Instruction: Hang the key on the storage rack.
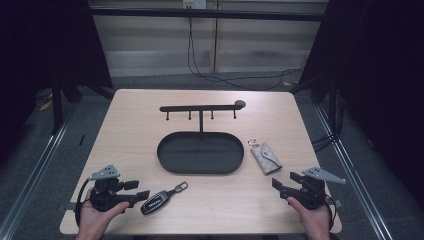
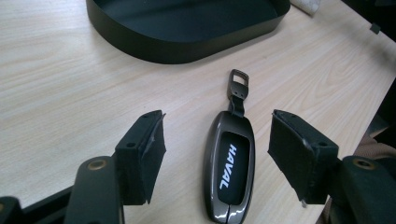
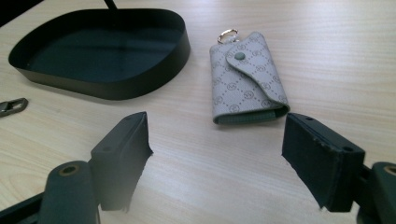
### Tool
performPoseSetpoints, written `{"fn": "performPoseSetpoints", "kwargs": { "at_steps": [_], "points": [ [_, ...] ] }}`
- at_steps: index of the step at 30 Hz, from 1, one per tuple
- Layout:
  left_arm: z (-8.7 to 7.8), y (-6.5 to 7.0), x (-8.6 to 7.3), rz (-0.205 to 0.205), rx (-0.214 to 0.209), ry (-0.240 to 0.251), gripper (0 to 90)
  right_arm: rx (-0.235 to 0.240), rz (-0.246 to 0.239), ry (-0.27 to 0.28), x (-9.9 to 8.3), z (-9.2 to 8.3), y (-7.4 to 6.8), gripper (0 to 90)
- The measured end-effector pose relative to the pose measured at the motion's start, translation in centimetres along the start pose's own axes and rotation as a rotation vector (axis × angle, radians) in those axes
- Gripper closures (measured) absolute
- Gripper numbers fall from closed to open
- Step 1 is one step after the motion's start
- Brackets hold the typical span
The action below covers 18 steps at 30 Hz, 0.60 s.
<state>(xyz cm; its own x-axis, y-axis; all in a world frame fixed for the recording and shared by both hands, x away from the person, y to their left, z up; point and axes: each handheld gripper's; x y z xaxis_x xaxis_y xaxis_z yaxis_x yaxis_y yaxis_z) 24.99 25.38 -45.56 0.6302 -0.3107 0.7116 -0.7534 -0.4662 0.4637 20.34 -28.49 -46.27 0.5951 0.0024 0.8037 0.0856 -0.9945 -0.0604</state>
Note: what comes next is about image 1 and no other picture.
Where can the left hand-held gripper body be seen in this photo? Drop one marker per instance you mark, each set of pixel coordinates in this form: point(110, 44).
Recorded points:
point(103, 195)

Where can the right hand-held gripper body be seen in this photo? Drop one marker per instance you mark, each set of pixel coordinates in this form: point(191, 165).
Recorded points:
point(311, 193)

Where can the black car key fob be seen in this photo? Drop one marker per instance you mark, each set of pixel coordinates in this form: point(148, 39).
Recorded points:
point(155, 201)

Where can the grey key pouch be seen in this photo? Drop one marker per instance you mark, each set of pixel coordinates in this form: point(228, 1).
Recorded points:
point(266, 158)

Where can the black key rack with tray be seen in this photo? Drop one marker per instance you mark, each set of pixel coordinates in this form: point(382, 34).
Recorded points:
point(200, 153)

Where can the person's right hand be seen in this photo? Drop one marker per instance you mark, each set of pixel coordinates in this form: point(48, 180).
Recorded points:
point(313, 218)

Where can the person's left hand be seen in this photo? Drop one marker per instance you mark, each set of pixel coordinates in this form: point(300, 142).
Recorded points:
point(93, 221)

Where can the grey tape strip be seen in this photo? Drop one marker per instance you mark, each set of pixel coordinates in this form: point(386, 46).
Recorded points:
point(337, 203)
point(68, 206)

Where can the black stand leg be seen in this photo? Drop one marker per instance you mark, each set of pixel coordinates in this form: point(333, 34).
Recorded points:
point(57, 106)

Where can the yellow floor tape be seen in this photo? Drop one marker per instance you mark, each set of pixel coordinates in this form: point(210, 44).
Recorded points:
point(45, 106)

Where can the dark curtain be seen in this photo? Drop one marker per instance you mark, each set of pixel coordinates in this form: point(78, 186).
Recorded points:
point(43, 50)
point(380, 83)

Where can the black horizontal bar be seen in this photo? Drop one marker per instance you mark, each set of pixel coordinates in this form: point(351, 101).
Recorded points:
point(200, 14)

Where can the metal floor rail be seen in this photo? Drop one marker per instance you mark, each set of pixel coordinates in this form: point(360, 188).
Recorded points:
point(353, 173)
point(33, 173)

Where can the white wall socket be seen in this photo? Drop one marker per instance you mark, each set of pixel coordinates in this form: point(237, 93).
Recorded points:
point(195, 3)

